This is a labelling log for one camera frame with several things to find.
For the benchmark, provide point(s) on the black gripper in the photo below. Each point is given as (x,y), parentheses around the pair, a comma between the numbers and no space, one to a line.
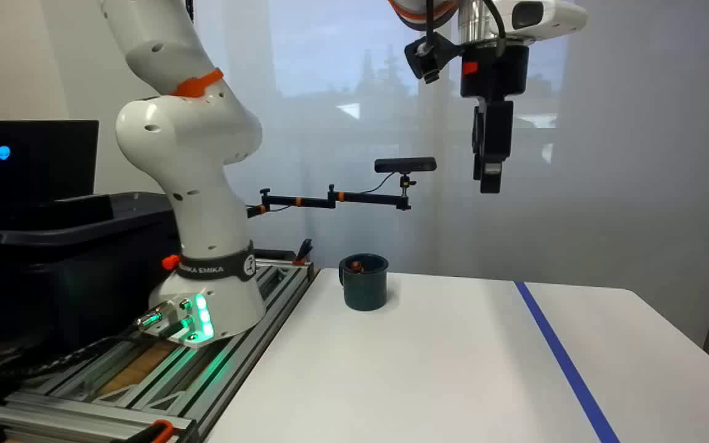
(493,71)

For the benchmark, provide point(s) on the red white marker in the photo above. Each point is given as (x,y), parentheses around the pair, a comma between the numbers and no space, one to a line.
(359,264)

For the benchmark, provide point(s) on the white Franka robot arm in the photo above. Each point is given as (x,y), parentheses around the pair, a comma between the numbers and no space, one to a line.
(197,163)

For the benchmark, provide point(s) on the dark green speckled mug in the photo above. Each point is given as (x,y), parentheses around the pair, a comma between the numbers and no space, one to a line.
(366,287)

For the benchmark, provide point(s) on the blue tape line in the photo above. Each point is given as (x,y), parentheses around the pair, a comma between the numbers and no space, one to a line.
(564,360)

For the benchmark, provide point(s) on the wooden base board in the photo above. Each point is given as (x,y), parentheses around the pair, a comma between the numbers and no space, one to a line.
(137,365)

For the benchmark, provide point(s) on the black storage bin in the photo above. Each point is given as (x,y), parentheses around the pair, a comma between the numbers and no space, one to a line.
(44,261)

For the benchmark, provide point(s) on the black monitor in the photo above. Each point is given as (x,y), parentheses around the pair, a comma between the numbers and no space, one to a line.
(35,163)

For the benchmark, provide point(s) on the black bar camera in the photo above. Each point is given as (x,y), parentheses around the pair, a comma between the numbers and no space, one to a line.
(406,167)

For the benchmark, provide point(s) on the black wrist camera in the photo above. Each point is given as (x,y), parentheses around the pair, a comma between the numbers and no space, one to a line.
(429,57)

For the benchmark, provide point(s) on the aluminium profile frame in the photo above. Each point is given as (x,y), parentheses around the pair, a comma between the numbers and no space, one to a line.
(271,304)

